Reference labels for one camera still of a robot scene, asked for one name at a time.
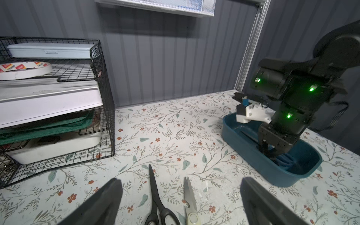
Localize white plastic flat box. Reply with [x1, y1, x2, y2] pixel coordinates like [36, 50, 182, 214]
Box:
[7, 43, 94, 59]

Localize masking tape roll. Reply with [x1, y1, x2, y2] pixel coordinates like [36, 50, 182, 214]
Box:
[1, 61, 53, 81]

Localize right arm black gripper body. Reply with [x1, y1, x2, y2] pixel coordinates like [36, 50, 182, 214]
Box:
[257, 123, 307, 158]

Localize black wire desk organizer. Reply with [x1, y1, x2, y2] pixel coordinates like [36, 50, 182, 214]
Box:
[1, 37, 115, 188]

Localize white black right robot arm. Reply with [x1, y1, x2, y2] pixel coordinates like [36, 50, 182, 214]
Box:
[250, 21, 360, 159]

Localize green folder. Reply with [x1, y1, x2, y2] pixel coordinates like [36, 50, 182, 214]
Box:
[1, 110, 95, 145]

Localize black stapler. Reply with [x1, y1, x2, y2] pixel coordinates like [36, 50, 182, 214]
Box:
[232, 92, 248, 103]

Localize large black scissors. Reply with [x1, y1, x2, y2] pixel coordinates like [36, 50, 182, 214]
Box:
[145, 165, 180, 225]

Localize cream kitchen scissors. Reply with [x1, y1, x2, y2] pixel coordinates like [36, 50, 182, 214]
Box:
[184, 177, 202, 225]

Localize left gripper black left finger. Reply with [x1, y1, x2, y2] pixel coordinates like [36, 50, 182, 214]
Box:
[60, 178, 123, 225]

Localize white paper tray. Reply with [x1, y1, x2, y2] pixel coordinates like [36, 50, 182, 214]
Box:
[1, 78, 103, 128]

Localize teal plastic storage box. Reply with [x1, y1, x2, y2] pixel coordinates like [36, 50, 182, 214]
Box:
[222, 113, 323, 188]

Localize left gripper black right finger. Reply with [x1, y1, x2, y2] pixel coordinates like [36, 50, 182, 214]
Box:
[240, 177, 306, 225]

